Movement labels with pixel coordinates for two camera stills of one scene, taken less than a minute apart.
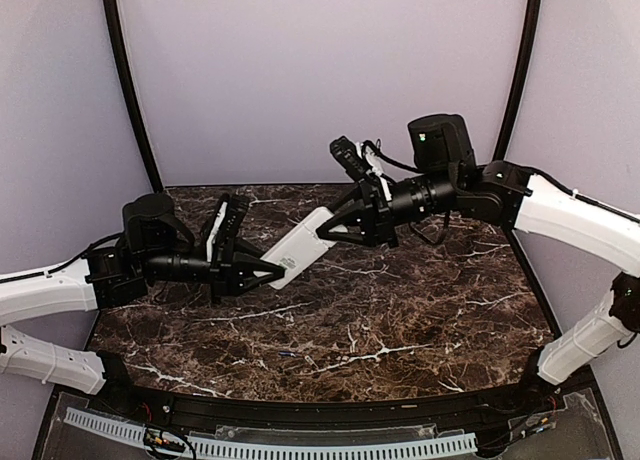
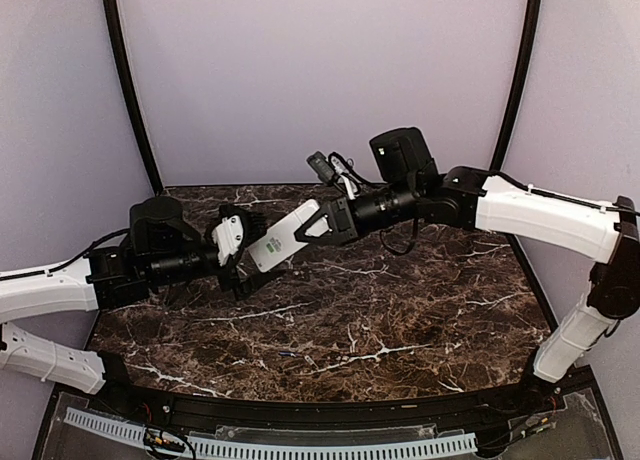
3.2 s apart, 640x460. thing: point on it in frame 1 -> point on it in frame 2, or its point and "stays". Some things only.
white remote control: [300, 248] -> [279, 242]
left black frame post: [110, 5] stays
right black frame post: [531, 31] stays
